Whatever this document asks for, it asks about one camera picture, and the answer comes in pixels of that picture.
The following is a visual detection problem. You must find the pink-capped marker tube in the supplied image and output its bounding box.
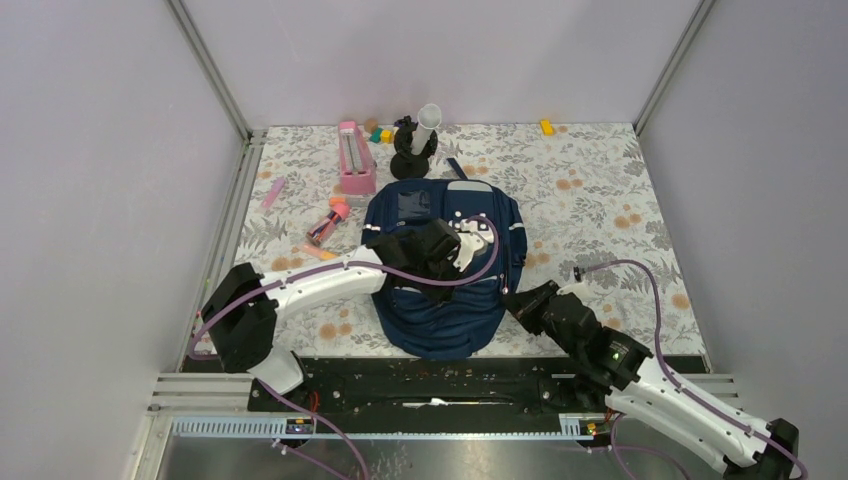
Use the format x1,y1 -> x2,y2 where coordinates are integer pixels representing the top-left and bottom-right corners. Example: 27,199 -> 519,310
306,203 -> 351,247

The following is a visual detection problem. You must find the orange yellow highlighter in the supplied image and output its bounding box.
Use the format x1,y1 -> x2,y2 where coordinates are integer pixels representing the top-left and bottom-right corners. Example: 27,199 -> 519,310
299,243 -> 338,261

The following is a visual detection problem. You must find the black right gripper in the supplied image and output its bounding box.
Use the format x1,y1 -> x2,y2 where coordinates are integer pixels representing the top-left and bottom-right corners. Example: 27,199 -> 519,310
497,281 -> 583,361

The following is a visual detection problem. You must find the yellow block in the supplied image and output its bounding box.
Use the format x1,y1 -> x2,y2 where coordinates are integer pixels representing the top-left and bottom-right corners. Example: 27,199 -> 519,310
539,119 -> 556,136

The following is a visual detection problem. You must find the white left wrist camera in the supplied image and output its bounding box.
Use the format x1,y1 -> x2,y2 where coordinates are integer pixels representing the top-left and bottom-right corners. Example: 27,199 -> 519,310
449,219 -> 495,271

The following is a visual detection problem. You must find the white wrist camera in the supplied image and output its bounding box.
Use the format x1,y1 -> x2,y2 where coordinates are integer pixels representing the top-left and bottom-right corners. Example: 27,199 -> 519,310
449,219 -> 495,271
557,282 -> 596,302

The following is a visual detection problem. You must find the pink rack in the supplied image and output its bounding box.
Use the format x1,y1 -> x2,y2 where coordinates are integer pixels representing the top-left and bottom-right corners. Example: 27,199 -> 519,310
338,121 -> 377,195

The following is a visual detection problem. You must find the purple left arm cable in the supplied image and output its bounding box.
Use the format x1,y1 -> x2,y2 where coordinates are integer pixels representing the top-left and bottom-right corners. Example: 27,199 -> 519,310
186,215 -> 501,480

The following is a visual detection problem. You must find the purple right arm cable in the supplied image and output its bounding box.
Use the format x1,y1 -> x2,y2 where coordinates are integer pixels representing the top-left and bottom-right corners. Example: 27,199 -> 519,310
573,258 -> 810,480

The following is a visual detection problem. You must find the white cylinder on stand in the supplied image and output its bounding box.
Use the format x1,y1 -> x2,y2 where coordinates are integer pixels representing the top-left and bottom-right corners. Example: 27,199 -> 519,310
411,103 -> 442,156

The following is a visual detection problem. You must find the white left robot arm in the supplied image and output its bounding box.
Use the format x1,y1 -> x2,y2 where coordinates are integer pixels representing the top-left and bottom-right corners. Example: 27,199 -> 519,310
189,217 -> 500,411

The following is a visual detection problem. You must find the pink highlighter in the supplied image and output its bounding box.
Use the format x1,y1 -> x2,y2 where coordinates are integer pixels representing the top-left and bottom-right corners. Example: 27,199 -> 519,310
260,177 -> 286,212

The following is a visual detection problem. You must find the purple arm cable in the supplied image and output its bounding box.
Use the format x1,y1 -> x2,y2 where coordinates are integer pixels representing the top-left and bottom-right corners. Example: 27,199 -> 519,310
186,215 -> 501,480
573,258 -> 810,480

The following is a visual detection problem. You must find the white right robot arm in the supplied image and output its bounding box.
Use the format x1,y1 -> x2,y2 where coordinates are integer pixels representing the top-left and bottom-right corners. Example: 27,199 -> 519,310
504,281 -> 799,479

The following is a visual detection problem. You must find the black round stand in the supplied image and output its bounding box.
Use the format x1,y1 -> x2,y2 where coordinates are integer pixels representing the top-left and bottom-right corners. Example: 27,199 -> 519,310
390,121 -> 438,180

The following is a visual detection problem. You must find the navy blue backpack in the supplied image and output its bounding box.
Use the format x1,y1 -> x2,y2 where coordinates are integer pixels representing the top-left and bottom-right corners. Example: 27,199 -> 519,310
361,178 -> 527,360

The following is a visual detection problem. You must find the green block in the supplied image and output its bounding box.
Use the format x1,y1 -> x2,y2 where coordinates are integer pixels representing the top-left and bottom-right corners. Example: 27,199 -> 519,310
369,127 -> 384,143

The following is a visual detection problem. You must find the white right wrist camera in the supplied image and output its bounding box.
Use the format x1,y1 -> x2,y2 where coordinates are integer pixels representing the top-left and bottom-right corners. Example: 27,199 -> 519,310
557,282 -> 596,302

